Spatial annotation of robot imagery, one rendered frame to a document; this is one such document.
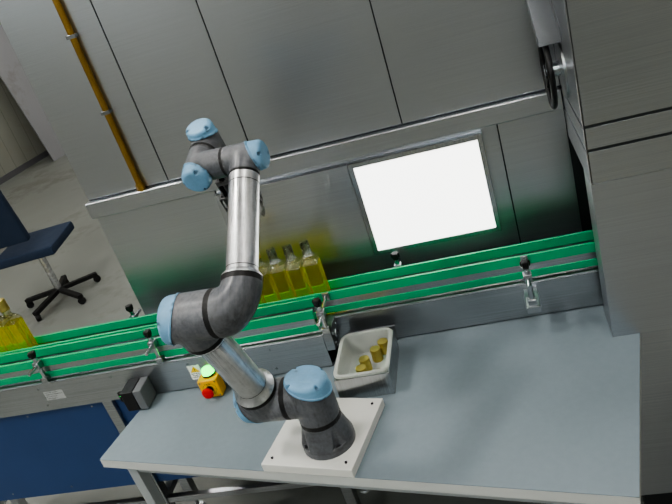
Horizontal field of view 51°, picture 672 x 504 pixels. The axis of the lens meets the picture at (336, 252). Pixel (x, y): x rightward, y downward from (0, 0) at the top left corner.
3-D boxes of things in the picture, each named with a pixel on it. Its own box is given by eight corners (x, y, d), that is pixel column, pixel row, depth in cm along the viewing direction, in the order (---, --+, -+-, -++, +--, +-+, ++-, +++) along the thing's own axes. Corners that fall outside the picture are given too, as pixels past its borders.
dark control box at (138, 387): (157, 394, 246) (148, 375, 243) (149, 409, 239) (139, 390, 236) (137, 397, 248) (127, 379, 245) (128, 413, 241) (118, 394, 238)
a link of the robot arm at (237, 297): (251, 324, 149) (255, 127, 168) (205, 330, 152) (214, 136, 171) (274, 337, 159) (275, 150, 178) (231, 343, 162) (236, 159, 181)
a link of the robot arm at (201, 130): (179, 139, 177) (187, 118, 183) (199, 171, 185) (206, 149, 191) (207, 133, 175) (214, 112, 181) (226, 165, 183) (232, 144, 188)
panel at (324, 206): (501, 226, 231) (481, 130, 217) (502, 230, 229) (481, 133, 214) (250, 276, 254) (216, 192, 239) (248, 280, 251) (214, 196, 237)
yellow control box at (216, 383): (229, 383, 239) (221, 366, 236) (223, 397, 233) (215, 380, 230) (210, 386, 241) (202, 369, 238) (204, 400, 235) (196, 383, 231)
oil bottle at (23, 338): (45, 355, 269) (9, 294, 257) (38, 364, 264) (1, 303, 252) (33, 357, 271) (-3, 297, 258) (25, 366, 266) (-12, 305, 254)
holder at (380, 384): (400, 339, 233) (394, 319, 229) (395, 393, 209) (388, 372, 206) (351, 347, 237) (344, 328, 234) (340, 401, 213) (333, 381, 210)
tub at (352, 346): (399, 347, 228) (392, 325, 224) (395, 392, 209) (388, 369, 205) (348, 355, 232) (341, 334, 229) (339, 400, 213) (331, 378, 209)
